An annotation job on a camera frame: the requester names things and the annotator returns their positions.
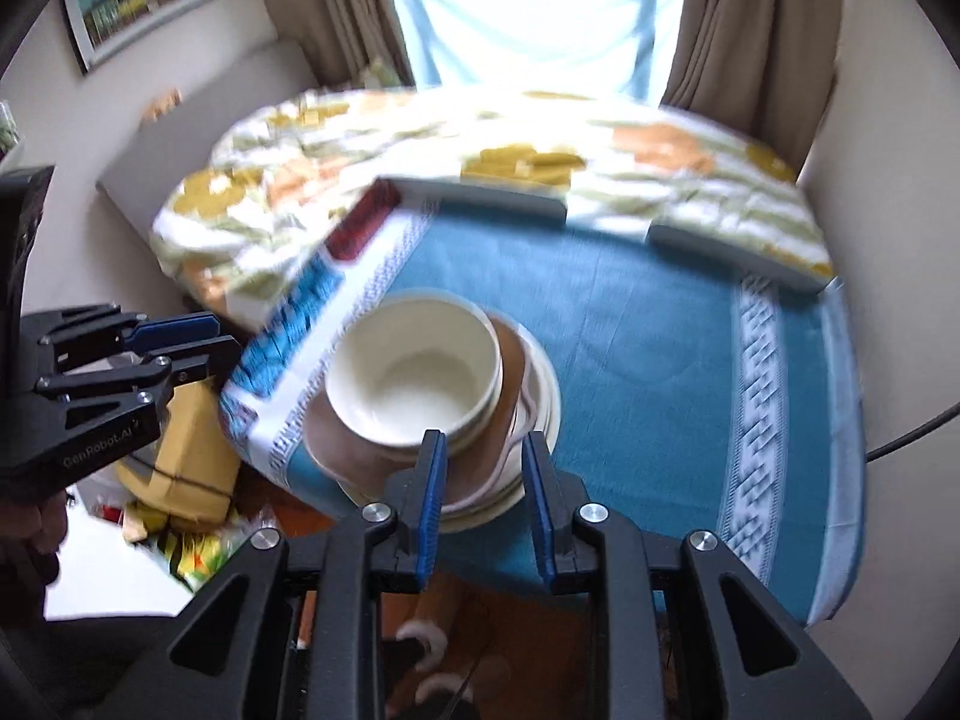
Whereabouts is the pink square plastic bowl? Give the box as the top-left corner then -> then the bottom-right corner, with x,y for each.
302,314 -> 535,518

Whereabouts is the large yellow duck plate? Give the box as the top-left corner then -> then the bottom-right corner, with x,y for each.
335,317 -> 562,533

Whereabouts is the cream round bowl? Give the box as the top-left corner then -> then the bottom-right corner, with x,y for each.
325,291 -> 503,454

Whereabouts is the yellow bedside cabinet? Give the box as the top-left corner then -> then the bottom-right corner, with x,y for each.
116,382 -> 241,527

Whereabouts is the floral striped duvet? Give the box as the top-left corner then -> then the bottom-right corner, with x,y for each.
148,86 -> 833,330

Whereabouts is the blue patterned table cloth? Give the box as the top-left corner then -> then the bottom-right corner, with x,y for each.
220,193 -> 866,624

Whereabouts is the grey bed headboard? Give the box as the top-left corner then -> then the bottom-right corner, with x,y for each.
96,39 -> 317,244

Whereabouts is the green checked pillow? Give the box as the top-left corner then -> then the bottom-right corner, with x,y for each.
355,57 -> 407,91

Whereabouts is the left brown curtain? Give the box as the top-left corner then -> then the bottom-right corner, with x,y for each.
263,0 -> 415,86

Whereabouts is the brown curtain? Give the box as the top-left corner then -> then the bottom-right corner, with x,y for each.
662,0 -> 843,171
263,0 -> 415,86

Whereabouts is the light blue hanging cloth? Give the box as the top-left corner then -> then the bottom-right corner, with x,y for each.
394,0 -> 683,104

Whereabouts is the right brown curtain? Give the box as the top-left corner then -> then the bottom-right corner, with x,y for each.
662,0 -> 843,171

